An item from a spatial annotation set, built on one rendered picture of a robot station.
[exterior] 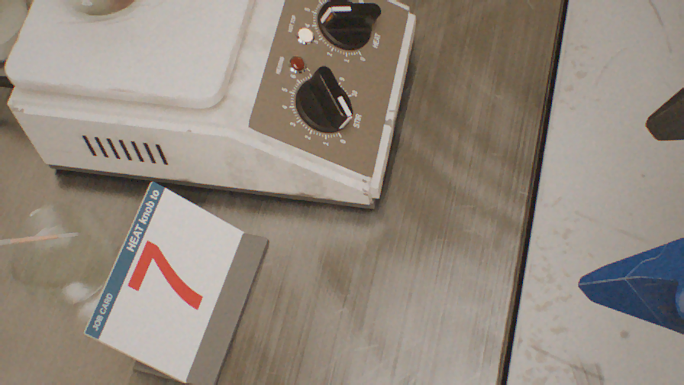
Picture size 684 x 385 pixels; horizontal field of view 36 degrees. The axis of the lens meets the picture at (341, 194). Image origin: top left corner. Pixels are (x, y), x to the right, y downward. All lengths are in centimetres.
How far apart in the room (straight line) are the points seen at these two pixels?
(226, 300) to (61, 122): 13
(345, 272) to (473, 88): 14
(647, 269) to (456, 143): 27
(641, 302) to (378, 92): 25
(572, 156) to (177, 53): 23
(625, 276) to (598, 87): 28
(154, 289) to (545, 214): 21
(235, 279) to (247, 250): 2
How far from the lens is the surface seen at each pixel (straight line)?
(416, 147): 61
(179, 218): 57
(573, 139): 61
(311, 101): 56
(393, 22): 62
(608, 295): 39
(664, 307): 38
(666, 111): 44
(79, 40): 58
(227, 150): 56
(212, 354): 56
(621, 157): 61
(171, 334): 56
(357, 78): 59
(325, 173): 56
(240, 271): 58
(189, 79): 55
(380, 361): 55
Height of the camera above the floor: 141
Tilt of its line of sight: 59 degrees down
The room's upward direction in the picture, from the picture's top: 11 degrees counter-clockwise
